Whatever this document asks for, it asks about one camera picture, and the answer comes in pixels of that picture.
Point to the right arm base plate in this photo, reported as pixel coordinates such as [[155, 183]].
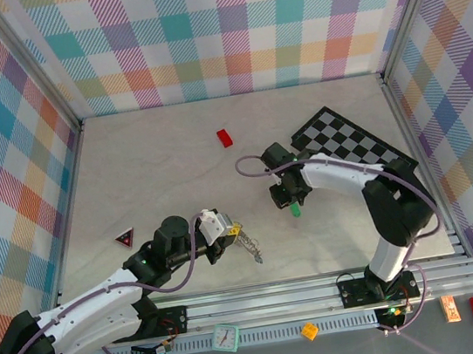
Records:
[[354, 292]]

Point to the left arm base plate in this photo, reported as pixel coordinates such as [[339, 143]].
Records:
[[173, 320]]

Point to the aluminium mounting rail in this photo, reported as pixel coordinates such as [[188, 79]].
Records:
[[259, 303]]

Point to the aluminium side rail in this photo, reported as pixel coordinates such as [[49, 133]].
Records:
[[70, 200], [404, 118]]

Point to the orange toy brick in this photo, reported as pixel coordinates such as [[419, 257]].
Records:
[[310, 331]]

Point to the aluminium frame post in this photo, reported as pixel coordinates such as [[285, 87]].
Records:
[[33, 64], [411, 7]]

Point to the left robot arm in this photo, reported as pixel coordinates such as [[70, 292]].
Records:
[[84, 317]]

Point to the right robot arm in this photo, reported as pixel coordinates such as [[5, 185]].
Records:
[[390, 208]]

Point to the red black triangle piece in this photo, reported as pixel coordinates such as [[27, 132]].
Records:
[[125, 238]]

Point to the black white chessboard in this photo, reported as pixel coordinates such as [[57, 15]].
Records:
[[331, 128]]

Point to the green key tag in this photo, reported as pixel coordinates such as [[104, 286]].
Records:
[[296, 212]]

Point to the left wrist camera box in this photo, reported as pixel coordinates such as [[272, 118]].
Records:
[[209, 227]]

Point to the mint green alarm clock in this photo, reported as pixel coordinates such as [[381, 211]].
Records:
[[225, 338]]

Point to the smooth red brick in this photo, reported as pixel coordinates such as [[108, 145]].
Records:
[[225, 138]]

